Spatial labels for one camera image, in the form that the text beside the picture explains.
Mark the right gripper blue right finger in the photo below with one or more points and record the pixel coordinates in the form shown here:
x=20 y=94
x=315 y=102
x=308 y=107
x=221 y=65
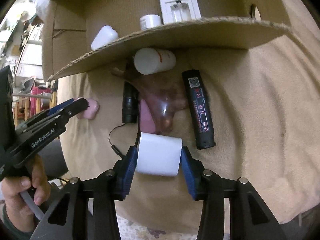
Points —
x=193 y=171

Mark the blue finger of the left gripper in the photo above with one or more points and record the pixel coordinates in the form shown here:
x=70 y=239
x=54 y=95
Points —
x=60 y=106

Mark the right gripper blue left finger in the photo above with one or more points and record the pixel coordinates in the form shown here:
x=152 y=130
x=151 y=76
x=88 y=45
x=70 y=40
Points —
x=125 y=170

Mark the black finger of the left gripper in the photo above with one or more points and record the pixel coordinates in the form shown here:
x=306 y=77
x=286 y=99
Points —
x=71 y=110

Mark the white pill bottle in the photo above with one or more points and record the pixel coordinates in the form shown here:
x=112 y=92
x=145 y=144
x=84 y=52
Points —
x=149 y=61

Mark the pink plush toy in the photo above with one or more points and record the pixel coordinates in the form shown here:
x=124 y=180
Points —
x=91 y=111

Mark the red bag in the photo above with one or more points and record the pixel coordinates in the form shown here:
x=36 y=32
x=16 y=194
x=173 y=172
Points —
x=44 y=103

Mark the black electronic stick device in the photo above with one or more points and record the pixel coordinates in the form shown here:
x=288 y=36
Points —
x=199 y=109

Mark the black cylindrical flashlight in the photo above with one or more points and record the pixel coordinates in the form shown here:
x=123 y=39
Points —
x=130 y=104

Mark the white earbuds case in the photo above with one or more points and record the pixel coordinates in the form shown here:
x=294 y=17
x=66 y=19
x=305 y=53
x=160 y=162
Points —
x=105 y=35

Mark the small white labelled bottle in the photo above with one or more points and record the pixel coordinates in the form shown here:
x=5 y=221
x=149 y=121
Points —
x=150 y=21

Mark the white remote control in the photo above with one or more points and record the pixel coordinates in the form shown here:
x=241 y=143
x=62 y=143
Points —
x=174 y=11

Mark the cardboard box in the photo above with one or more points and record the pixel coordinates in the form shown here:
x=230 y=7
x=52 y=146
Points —
x=80 y=35

